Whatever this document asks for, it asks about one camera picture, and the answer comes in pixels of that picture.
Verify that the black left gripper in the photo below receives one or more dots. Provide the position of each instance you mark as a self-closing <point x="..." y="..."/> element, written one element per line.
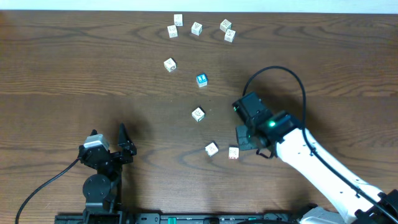
<point x="111" y="155"/>

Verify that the wooden block blue side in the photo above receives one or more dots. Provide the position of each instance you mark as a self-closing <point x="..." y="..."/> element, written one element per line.
<point x="229" y="35"/>

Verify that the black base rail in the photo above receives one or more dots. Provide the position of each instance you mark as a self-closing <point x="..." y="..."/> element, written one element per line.
<point x="156" y="218"/>

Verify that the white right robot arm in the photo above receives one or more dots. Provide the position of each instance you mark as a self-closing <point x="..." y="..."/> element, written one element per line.
<point x="289" y="140"/>

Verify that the wooden block back right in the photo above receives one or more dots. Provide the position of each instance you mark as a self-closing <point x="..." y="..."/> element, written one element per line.
<point x="225" y="25"/>

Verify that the wooden block letter A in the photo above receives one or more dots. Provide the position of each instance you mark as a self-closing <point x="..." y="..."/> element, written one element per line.
<point x="198" y="114"/>

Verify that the wooden block far left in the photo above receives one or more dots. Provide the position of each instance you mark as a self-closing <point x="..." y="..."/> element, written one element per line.
<point x="172" y="30"/>

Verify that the wooden block ladybug yellow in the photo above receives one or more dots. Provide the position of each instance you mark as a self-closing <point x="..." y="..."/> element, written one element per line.
<point x="233" y="153"/>

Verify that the wooden block back left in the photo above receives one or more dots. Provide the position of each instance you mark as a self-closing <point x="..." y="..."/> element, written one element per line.
<point x="178" y="20"/>

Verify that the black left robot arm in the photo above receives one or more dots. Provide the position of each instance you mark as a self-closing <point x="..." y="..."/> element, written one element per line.
<point x="103" y="189"/>

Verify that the wooden block green side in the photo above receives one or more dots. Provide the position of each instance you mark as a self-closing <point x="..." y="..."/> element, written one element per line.
<point x="196" y="28"/>

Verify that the wooden block letter G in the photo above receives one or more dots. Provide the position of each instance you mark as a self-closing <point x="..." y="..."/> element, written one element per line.
<point x="211" y="149"/>

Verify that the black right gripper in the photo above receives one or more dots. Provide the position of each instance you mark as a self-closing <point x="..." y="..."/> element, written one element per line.
<point x="244" y="144"/>

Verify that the wooden block blue top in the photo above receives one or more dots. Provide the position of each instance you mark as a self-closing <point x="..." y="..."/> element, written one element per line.
<point x="201" y="80"/>

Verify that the wooden block soccer ball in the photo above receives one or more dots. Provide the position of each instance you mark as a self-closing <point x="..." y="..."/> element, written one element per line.
<point x="170" y="65"/>

